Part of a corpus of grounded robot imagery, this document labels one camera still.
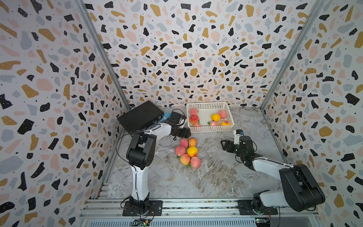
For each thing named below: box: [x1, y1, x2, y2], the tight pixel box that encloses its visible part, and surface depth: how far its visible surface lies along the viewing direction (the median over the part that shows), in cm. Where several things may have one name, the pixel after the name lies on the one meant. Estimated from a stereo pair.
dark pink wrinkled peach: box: [180, 138, 189, 149], surface depth 97 cm
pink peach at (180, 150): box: [174, 144, 186, 157], surface depth 92 cm
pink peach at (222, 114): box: [218, 110, 228, 120], surface depth 113 cm
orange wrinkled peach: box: [188, 137, 198, 147], surface depth 97 cm
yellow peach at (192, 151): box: [187, 145, 199, 158], surface depth 92 cm
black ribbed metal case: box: [117, 100, 165, 134], surface depth 114 cm
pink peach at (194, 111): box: [189, 107, 199, 116], surface depth 119 cm
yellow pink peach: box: [221, 120, 231, 126], surface depth 106 cm
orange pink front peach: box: [179, 153, 191, 166], surface depth 88 cm
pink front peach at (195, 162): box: [190, 156, 202, 170], surface depth 87 cm
